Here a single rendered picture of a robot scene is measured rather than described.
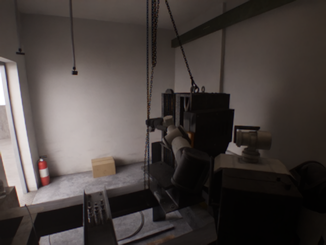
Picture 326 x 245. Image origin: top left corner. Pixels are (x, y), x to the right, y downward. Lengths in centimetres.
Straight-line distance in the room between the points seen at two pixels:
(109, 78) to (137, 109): 83
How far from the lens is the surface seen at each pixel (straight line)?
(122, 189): 187
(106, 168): 349
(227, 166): 63
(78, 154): 373
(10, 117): 323
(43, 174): 358
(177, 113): 148
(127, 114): 361
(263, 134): 66
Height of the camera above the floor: 167
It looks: 12 degrees down
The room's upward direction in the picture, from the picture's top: straight up
